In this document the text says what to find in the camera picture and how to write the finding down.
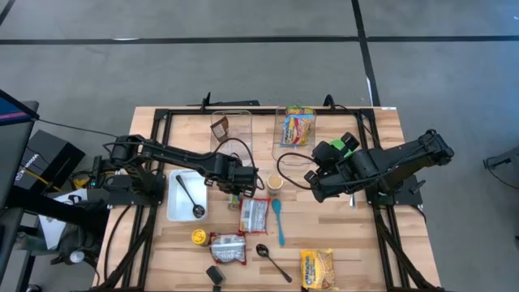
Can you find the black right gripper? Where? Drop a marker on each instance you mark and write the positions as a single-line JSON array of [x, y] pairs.
[[328, 178]]

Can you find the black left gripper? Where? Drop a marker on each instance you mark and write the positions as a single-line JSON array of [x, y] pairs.
[[235, 174]]

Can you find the black-lidded spice jar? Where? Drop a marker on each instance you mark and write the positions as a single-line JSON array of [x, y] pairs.
[[233, 202]]

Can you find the brown foil packet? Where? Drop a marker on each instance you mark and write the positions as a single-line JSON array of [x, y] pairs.
[[220, 129]]

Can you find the lime chili shrimp ramen packet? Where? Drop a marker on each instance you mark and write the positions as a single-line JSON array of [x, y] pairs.
[[296, 130]]

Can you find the red ramen noodle packet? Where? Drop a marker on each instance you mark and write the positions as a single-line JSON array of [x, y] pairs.
[[254, 215], [228, 248]]

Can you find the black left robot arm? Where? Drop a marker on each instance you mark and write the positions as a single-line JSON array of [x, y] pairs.
[[182, 156]]

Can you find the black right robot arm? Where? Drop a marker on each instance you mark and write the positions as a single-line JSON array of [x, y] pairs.
[[405, 158]]

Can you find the green plastic bowl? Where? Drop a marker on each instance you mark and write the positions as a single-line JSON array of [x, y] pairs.
[[340, 148]]

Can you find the tan-lidded spice jar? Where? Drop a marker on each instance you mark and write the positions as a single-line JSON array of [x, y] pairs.
[[275, 183]]

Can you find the clear plastic bin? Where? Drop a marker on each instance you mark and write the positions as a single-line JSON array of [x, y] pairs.
[[277, 154], [243, 121]]

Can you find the black spoon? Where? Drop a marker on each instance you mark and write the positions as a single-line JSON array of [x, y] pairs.
[[262, 250], [198, 211]]

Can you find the teal plastic spoon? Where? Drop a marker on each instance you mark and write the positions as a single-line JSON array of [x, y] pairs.
[[277, 207]]

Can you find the white rectangular tray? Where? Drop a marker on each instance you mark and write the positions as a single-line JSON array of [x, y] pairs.
[[182, 211]]

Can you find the yellow-lidded jar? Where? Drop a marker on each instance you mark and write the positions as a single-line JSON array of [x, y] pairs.
[[199, 237]]

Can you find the yellow ramen noodle packet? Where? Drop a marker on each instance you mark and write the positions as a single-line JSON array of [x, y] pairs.
[[318, 268]]

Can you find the small black box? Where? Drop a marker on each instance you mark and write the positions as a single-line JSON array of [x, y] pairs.
[[215, 275]]

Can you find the white-capped bottle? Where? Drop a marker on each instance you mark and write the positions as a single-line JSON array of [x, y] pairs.
[[76, 256]]

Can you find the black case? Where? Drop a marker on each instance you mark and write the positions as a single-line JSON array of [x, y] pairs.
[[48, 156]]

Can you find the white paper sheet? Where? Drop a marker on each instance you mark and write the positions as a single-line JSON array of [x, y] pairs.
[[52, 231]]

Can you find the black monitor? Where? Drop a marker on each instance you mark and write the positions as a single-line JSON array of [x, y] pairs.
[[12, 142]]

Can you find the black aluminium table frame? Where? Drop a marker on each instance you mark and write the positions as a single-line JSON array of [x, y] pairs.
[[262, 110]]

